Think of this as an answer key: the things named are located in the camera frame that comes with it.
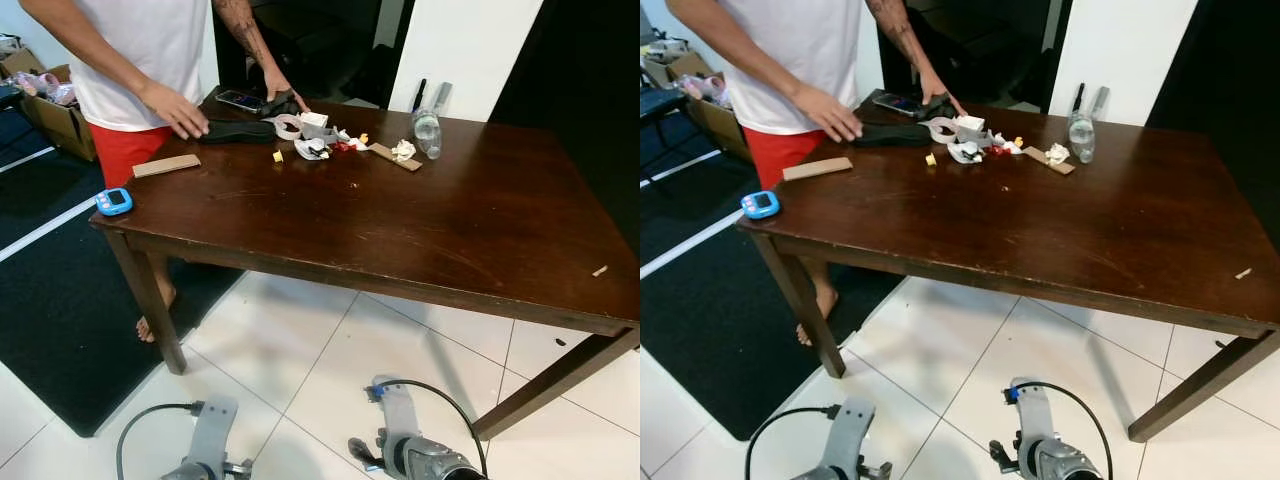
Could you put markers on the person white shirt red shorts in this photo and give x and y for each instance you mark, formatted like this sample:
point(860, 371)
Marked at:
point(790, 60)
point(140, 60)

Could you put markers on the brown cardboard strip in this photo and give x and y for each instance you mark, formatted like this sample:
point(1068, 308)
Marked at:
point(385, 153)
point(1040, 157)

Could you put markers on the person right forearm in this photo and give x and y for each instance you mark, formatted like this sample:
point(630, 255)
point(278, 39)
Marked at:
point(740, 55)
point(95, 55)

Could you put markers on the black floor mat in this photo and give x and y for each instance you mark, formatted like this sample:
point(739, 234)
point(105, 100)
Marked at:
point(70, 330)
point(720, 340)

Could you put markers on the small brown cardboard box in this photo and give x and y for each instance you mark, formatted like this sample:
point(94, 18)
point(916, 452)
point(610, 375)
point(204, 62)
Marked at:
point(690, 65)
point(20, 62)

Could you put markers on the pink items bundle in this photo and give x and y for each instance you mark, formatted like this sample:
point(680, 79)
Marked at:
point(45, 85)
point(705, 90)

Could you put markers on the small red wrapper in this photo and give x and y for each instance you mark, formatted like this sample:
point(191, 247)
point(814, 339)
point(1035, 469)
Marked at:
point(996, 150)
point(341, 147)

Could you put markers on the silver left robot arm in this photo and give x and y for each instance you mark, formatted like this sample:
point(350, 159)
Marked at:
point(185, 473)
point(815, 474)

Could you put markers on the black cloth bundle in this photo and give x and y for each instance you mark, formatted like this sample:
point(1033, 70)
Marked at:
point(278, 108)
point(935, 111)

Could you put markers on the black smartphone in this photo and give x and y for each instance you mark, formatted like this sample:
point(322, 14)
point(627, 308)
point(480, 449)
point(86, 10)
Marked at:
point(240, 100)
point(893, 103)

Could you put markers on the grey flat stick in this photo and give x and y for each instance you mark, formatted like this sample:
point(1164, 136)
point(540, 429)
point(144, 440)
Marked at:
point(1097, 100)
point(441, 96)

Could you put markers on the person left hand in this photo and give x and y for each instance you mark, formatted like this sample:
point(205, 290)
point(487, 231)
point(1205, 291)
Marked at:
point(934, 91)
point(280, 88)

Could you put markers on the white tape roll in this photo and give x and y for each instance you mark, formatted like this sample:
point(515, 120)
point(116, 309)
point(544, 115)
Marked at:
point(930, 130)
point(276, 126)

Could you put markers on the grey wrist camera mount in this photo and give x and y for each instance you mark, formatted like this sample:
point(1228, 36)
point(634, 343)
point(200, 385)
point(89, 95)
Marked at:
point(848, 432)
point(400, 415)
point(212, 430)
point(1032, 415)

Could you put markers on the crumpled white black wrapper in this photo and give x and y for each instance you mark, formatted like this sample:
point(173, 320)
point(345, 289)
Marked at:
point(312, 150)
point(965, 153)

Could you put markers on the grey tape dispenser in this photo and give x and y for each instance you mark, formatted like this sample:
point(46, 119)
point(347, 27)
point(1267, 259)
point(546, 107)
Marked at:
point(975, 138)
point(320, 134)

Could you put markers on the person right hand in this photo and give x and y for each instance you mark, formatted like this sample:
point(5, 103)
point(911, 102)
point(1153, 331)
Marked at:
point(175, 110)
point(827, 113)

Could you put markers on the cardboard box with pink items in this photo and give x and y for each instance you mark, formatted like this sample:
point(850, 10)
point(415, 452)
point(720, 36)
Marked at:
point(722, 130)
point(60, 125)

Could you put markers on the small white box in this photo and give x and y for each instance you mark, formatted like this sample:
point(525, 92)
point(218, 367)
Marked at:
point(969, 123)
point(314, 119)

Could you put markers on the crumpled white paper ball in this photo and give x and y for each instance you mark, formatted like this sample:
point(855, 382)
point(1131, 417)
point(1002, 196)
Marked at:
point(1058, 154)
point(404, 151)

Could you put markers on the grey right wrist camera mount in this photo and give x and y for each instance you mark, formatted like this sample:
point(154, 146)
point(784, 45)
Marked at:
point(1032, 415)
point(400, 415)

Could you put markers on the person tattooed left forearm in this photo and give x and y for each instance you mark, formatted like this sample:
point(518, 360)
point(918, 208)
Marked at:
point(898, 35)
point(245, 35)

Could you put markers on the person bare foot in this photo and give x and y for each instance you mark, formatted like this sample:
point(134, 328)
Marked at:
point(812, 328)
point(150, 325)

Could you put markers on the black shoe insole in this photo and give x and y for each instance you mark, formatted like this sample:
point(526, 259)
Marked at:
point(240, 131)
point(892, 135)

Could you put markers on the blue digital timer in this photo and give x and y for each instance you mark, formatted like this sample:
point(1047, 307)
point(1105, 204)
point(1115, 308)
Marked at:
point(759, 205)
point(113, 201)

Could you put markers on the black marker pen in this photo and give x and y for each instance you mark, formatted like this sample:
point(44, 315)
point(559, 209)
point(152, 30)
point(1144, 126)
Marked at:
point(419, 95)
point(1077, 98)

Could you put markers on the light brown flat strip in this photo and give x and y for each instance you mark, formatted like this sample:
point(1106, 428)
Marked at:
point(817, 169)
point(166, 166)

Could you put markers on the dark brown wooden table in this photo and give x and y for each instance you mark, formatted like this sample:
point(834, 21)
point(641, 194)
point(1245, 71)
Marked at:
point(400, 220)
point(1050, 225)

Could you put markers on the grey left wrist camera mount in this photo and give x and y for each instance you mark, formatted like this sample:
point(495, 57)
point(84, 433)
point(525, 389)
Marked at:
point(848, 432)
point(212, 430)

